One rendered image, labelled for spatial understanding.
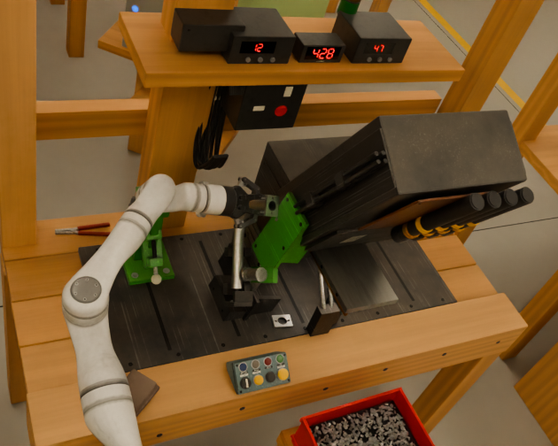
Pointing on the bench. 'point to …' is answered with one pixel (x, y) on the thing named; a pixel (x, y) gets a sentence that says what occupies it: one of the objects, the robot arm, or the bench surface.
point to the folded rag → (141, 389)
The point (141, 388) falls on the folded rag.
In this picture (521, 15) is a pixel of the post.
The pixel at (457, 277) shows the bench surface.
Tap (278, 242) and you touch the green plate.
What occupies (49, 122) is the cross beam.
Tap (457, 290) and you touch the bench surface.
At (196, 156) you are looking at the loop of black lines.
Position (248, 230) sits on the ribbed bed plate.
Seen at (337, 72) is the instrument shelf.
